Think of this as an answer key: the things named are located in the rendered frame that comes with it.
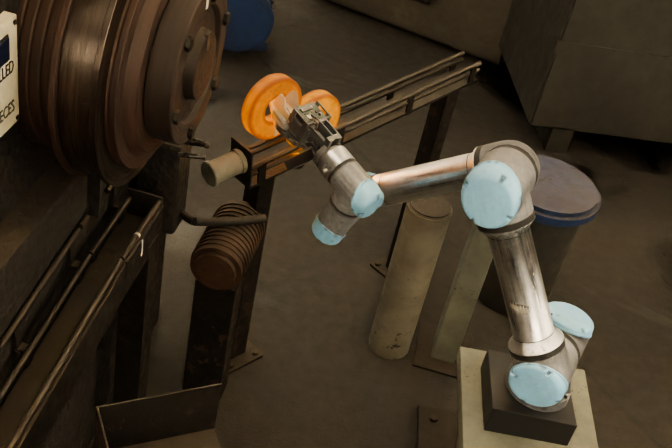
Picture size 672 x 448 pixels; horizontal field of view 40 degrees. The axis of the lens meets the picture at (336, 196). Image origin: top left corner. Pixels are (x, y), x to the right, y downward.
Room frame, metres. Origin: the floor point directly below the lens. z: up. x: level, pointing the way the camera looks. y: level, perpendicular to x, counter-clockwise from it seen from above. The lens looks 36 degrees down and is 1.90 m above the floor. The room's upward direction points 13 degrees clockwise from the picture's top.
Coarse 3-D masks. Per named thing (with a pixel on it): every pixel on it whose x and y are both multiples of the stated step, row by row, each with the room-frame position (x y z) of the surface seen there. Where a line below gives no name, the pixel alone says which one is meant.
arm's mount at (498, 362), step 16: (496, 352) 1.64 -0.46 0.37; (496, 368) 1.59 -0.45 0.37; (496, 384) 1.53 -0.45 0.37; (496, 400) 1.48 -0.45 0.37; (512, 400) 1.49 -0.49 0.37; (496, 416) 1.45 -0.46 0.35; (512, 416) 1.46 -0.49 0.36; (528, 416) 1.46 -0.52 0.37; (544, 416) 1.47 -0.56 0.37; (560, 416) 1.48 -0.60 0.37; (496, 432) 1.46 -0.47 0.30; (512, 432) 1.46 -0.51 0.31; (528, 432) 1.46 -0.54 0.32; (544, 432) 1.46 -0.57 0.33; (560, 432) 1.46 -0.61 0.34
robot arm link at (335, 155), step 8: (328, 152) 1.66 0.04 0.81; (336, 152) 1.66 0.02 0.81; (344, 152) 1.67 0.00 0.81; (320, 160) 1.65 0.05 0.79; (328, 160) 1.65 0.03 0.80; (336, 160) 1.65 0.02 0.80; (344, 160) 1.65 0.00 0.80; (320, 168) 1.65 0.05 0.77; (328, 168) 1.64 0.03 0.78; (328, 176) 1.63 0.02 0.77
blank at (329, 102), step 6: (318, 90) 1.93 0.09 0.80; (324, 90) 1.95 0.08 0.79; (306, 96) 1.90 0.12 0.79; (312, 96) 1.90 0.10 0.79; (318, 96) 1.90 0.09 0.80; (324, 96) 1.91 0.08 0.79; (330, 96) 1.93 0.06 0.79; (306, 102) 1.88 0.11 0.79; (324, 102) 1.91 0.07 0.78; (330, 102) 1.93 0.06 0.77; (336, 102) 1.94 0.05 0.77; (330, 108) 1.93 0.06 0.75; (336, 108) 1.95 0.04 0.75; (330, 114) 1.94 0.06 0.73; (336, 114) 1.95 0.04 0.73; (330, 120) 1.94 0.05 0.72; (336, 120) 1.96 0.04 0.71
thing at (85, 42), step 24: (96, 0) 1.21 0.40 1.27; (120, 0) 1.22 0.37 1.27; (72, 24) 1.19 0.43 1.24; (96, 24) 1.19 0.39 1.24; (72, 48) 1.17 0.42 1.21; (96, 48) 1.18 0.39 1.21; (72, 72) 1.16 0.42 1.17; (96, 72) 1.15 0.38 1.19; (72, 96) 1.16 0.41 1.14; (96, 96) 1.15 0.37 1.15; (72, 120) 1.16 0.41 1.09; (96, 120) 1.15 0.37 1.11; (72, 144) 1.17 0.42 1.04; (96, 144) 1.15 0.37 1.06; (96, 168) 1.17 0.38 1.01; (120, 168) 1.25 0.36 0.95
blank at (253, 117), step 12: (264, 84) 1.79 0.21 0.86; (276, 84) 1.80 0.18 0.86; (288, 84) 1.83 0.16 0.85; (252, 96) 1.77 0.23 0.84; (264, 96) 1.77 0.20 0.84; (276, 96) 1.80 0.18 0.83; (300, 96) 1.86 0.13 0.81; (252, 108) 1.75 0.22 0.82; (264, 108) 1.78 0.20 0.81; (252, 120) 1.75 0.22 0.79; (264, 120) 1.78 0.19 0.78; (252, 132) 1.75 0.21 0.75; (264, 132) 1.78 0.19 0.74; (276, 132) 1.81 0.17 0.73
